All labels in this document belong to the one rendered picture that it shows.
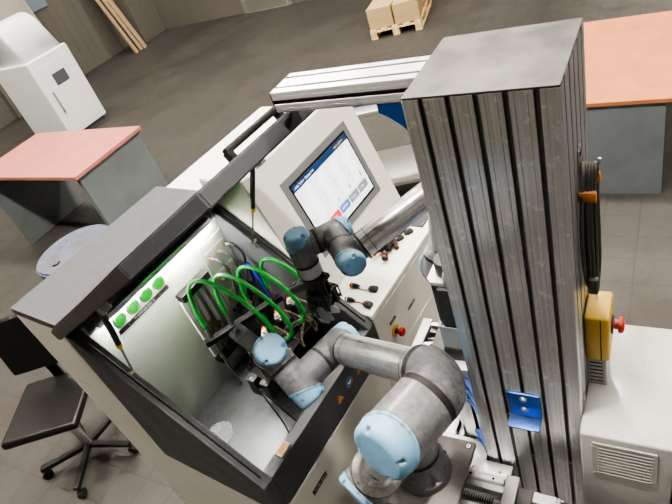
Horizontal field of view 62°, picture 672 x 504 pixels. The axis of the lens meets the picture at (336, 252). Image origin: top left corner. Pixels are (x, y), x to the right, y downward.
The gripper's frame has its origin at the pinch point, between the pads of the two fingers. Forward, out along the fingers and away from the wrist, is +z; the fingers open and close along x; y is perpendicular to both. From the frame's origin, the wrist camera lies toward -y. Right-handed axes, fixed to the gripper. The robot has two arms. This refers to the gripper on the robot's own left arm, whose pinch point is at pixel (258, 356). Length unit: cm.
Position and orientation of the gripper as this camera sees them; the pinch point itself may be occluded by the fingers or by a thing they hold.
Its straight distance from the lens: 164.6
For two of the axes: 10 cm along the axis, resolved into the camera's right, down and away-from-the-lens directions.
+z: -1.6, 2.6, 9.5
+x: 5.8, -7.5, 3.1
